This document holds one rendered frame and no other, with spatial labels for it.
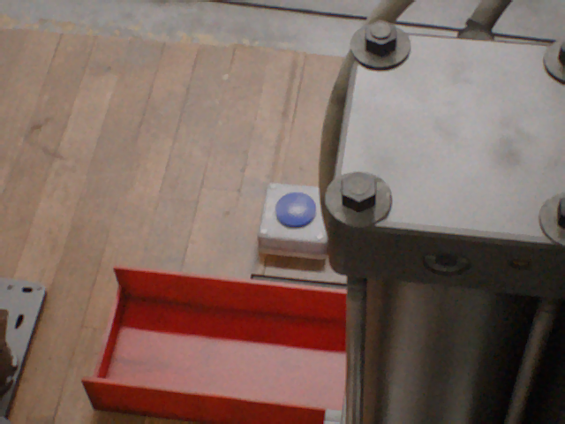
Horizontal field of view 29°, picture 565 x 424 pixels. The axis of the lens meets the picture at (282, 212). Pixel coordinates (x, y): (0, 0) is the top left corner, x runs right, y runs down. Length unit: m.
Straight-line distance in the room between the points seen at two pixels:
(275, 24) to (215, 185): 1.44
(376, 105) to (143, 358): 0.67
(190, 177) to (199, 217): 0.05
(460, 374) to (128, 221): 0.71
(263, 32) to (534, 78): 2.15
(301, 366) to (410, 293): 0.61
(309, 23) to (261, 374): 1.63
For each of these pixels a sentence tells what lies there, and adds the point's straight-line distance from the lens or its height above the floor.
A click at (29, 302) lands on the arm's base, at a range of 1.08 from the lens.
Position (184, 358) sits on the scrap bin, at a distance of 1.02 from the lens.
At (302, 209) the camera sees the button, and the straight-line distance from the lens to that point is 1.06.
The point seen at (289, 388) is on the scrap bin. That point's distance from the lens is 1.00.
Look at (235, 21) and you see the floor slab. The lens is 2.57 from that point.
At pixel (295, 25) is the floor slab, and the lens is 2.55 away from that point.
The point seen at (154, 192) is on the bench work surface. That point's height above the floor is 0.90.
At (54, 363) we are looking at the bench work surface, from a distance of 1.05.
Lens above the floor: 1.80
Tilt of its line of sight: 55 degrees down
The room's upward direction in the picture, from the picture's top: 4 degrees counter-clockwise
